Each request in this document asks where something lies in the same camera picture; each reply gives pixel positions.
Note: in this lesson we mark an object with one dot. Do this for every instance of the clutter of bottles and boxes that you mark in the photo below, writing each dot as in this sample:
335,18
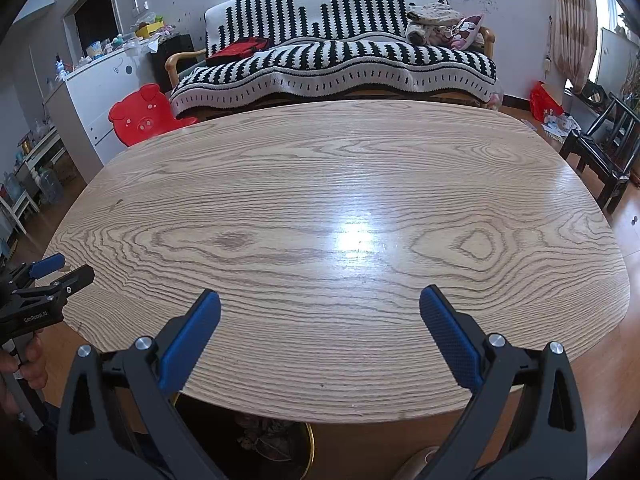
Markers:
107,50

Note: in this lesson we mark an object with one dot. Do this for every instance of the wooden sofa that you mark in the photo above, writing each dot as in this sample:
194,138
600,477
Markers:
182,60

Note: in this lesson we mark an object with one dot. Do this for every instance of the white board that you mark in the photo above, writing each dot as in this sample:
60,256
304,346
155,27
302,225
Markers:
617,60

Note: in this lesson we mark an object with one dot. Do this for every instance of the striped covered sofa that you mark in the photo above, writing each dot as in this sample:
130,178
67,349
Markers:
340,62

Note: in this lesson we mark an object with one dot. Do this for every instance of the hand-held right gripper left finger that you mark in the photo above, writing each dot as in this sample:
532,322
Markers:
192,345

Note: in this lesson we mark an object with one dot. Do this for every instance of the black bin with gold rim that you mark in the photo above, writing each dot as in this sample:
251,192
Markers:
300,452

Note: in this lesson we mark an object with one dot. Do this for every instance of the white low table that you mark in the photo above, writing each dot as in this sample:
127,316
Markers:
35,152

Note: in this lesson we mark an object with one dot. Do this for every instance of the beige cloth bundle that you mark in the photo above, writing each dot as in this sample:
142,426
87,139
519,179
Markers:
432,17

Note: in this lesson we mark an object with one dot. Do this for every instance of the pale slipper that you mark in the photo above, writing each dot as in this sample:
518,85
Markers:
417,465

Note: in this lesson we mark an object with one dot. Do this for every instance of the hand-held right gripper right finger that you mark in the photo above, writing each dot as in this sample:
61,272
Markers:
450,345

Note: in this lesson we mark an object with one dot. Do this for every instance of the white cabinet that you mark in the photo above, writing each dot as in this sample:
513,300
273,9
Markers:
105,105

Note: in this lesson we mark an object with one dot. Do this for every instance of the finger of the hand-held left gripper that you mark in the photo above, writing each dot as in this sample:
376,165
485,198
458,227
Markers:
75,280
50,263

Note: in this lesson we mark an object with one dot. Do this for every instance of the yellow box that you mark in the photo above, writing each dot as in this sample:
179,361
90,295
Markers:
149,31

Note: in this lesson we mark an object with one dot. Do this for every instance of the red bag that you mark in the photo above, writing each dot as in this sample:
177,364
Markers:
544,102

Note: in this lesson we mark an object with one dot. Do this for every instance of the person's left hand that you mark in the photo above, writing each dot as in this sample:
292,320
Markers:
32,370

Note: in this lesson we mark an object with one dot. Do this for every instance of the black side cabinet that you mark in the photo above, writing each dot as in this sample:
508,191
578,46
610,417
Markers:
172,47

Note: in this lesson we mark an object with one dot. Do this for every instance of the pink and white cushion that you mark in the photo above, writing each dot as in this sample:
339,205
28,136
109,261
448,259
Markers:
467,32

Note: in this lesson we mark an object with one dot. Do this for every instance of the red pig-shaped stool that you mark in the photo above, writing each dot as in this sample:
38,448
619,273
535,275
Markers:
137,117

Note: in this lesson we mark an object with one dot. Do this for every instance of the beige patterned curtain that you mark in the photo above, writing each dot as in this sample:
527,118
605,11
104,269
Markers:
575,25

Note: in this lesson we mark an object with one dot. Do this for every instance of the black wooden chair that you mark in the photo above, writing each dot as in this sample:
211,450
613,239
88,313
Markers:
605,155

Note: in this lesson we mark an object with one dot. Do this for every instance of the clear water bottle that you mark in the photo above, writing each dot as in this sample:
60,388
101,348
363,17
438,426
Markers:
13,187
50,187

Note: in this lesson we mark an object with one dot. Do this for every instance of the scattered papers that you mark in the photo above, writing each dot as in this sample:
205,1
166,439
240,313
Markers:
560,125

